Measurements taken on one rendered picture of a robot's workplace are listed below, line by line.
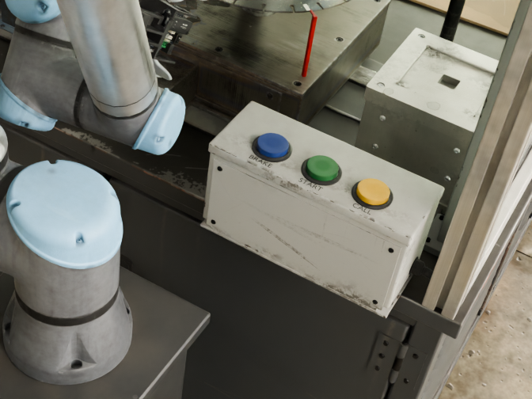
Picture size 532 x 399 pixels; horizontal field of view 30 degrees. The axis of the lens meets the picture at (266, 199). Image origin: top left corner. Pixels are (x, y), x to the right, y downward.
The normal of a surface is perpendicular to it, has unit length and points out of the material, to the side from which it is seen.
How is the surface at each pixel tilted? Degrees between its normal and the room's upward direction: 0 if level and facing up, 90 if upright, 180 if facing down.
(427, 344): 90
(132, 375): 0
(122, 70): 106
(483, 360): 0
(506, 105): 90
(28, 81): 58
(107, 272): 90
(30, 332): 73
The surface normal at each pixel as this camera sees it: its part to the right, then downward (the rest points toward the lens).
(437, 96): 0.12, -0.72
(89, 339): 0.51, 0.40
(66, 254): 0.19, 0.67
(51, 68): -0.05, -0.40
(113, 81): 0.04, 0.90
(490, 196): -0.48, 0.56
